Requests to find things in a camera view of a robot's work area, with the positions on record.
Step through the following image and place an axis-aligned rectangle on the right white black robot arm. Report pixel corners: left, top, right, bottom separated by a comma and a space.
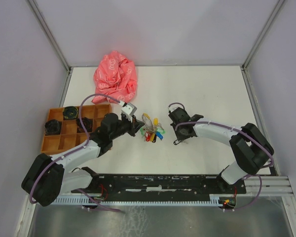
168, 107, 274, 193

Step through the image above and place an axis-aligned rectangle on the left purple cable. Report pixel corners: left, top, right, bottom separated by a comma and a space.
29, 94, 126, 212

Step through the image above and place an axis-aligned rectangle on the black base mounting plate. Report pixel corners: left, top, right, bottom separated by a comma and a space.
83, 174, 247, 200

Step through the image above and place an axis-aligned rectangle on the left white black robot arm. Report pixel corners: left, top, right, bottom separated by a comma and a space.
21, 113, 144, 206

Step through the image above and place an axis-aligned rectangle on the black rosette tray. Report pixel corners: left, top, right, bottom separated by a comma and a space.
44, 119, 62, 135
62, 106, 78, 120
76, 117, 93, 133

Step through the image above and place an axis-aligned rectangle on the crumpled pink cloth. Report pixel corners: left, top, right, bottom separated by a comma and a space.
92, 51, 138, 104

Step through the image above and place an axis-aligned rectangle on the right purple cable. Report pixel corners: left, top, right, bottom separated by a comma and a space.
168, 102, 274, 212

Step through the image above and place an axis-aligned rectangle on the aluminium frame post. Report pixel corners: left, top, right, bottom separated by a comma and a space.
26, 0, 71, 72
241, 0, 287, 71

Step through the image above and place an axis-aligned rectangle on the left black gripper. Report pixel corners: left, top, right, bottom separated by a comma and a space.
110, 115, 145, 140

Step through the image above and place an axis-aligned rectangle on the left aluminium frame post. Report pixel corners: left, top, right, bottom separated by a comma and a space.
26, 0, 71, 72

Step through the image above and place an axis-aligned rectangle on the black rosette top tray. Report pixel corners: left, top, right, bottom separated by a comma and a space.
62, 106, 78, 120

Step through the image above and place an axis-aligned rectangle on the keyring bunch with colourful tags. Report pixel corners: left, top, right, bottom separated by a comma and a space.
140, 113, 166, 143

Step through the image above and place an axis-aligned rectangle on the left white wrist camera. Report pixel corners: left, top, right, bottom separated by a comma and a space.
119, 101, 137, 116

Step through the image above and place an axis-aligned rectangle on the right aluminium frame post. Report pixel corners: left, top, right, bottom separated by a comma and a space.
241, 0, 287, 71

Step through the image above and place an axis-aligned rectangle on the black rosette middle tray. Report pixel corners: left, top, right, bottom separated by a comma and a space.
76, 117, 93, 133

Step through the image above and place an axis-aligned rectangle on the purple cable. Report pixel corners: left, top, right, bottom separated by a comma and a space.
29, 94, 126, 212
168, 102, 274, 212

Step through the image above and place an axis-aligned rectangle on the key with black fob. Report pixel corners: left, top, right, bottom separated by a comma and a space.
173, 139, 187, 146

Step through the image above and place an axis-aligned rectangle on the black rosette left tray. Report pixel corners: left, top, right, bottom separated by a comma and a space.
44, 119, 62, 135

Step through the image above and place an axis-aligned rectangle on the white slotted cable duct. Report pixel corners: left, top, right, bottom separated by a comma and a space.
54, 194, 225, 205

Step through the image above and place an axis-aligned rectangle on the wooden compartment tray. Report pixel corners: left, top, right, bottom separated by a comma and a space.
41, 104, 112, 155

